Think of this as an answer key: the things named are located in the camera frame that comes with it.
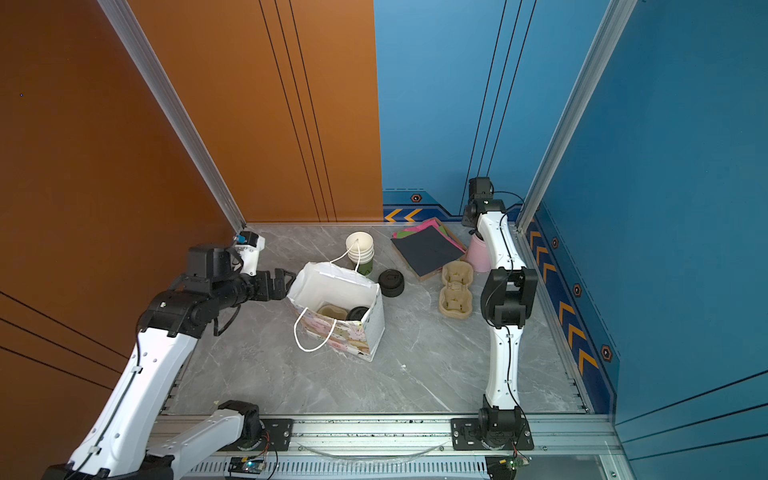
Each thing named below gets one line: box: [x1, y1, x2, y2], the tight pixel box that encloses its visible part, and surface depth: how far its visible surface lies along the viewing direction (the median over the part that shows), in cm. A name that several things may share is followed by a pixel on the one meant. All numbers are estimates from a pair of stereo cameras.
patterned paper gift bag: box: [287, 262, 385, 362], surface depth 79 cm
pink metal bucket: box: [466, 234, 491, 273], surface depth 104 cm
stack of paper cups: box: [345, 231, 375, 265], surface depth 97 cm
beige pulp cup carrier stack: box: [439, 260, 473, 320], surface depth 97 cm
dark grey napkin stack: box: [390, 226, 465, 276], surface depth 108 cm
